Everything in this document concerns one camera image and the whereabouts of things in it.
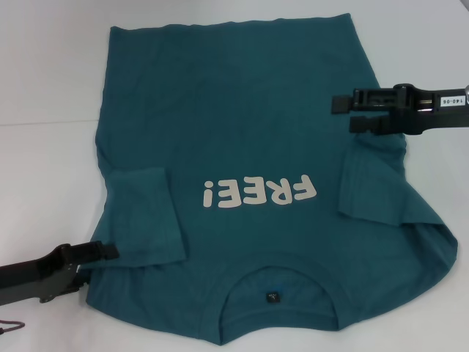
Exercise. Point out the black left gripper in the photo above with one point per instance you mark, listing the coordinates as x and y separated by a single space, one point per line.
36 278

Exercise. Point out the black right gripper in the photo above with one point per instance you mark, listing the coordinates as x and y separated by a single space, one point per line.
432 117

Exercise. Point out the teal t-shirt with FREE print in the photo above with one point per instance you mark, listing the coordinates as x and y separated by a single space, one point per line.
238 110

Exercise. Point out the silver plug on right gripper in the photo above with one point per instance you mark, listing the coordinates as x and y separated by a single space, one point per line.
467 90

